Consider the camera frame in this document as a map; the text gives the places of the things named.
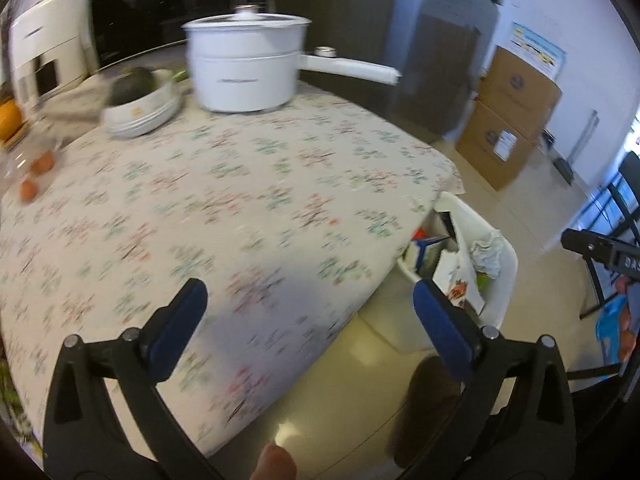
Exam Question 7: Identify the green snack bag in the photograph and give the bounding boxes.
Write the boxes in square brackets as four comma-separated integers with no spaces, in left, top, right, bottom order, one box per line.
[476,273,492,292]

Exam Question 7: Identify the cream snack pouch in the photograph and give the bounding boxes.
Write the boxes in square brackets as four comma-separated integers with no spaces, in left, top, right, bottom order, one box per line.
[432,250,485,315]

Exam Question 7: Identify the white tissue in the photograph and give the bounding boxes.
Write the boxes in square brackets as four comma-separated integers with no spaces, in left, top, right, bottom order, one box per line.
[470,230,503,280]

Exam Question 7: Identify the blue white carton box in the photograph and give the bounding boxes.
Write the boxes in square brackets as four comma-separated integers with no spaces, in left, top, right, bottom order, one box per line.
[398,235,458,282]

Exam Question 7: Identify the dark blue torn carton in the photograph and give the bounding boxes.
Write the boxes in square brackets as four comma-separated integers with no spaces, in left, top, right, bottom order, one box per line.
[434,211,457,242]

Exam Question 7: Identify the white trash bin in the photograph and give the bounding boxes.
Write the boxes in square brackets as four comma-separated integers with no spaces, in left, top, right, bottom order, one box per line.
[359,192,518,354]

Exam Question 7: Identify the right hand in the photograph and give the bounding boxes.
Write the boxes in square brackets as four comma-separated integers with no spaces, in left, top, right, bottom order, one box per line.
[615,276,639,362]

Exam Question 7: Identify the left hand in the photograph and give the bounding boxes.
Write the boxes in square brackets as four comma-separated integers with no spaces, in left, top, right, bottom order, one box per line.
[250,442,297,480]

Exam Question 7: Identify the lower cardboard box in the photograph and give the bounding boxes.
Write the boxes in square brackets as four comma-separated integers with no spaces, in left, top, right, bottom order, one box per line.
[456,101,541,191]

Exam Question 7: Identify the cardboard box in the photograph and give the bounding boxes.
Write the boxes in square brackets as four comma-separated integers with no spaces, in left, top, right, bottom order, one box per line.
[477,47,562,142]
[456,101,541,191]

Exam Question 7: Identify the floral tablecloth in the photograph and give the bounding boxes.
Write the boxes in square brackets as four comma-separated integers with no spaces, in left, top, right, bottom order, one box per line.
[1,84,462,454]

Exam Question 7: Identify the upper cardboard box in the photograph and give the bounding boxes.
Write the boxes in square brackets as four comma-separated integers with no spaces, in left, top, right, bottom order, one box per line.
[477,47,562,142]

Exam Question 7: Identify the small orange in jar front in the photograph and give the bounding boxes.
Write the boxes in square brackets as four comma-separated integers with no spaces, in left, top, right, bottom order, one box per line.
[20,178,39,203]

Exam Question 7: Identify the small orange in jar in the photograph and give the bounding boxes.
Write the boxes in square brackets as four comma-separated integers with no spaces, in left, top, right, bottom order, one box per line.
[29,150,55,177]
[20,178,39,203]

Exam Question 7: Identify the small orange in jar right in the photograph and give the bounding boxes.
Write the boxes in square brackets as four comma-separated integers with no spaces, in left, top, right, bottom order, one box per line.
[29,150,55,177]

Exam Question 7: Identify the blue white poster box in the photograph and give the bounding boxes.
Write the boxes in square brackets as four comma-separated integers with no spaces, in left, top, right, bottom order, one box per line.
[506,22,566,81]

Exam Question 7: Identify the white floral bowl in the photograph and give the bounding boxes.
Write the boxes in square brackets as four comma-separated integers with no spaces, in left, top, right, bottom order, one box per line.
[101,68,177,128]

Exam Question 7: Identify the white stacked plates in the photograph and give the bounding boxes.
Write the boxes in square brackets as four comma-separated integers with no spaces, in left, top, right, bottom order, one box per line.
[101,86,181,139]

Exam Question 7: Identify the glass jar with cork lid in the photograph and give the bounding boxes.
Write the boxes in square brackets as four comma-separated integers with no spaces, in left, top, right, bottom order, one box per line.
[1,124,62,204]

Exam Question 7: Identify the dark green pumpkin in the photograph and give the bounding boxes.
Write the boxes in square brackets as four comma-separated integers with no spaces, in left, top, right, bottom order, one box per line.
[107,67,157,106]

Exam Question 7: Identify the large orange fruit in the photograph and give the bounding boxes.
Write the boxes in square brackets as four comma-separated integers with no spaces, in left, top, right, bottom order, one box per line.
[0,99,24,143]

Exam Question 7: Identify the grey refrigerator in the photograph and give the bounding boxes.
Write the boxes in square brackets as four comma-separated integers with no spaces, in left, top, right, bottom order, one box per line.
[273,0,503,143]

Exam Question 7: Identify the white electric cooking pot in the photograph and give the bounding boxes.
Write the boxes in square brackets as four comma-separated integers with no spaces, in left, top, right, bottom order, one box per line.
[183,6,400,114]

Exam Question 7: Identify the white air fryer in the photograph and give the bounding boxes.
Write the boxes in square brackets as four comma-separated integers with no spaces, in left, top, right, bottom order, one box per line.
[10,0,88,110]

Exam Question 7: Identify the black microwave oven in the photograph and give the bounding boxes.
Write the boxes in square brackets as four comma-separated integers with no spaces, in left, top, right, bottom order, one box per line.
[81,0,274,74]

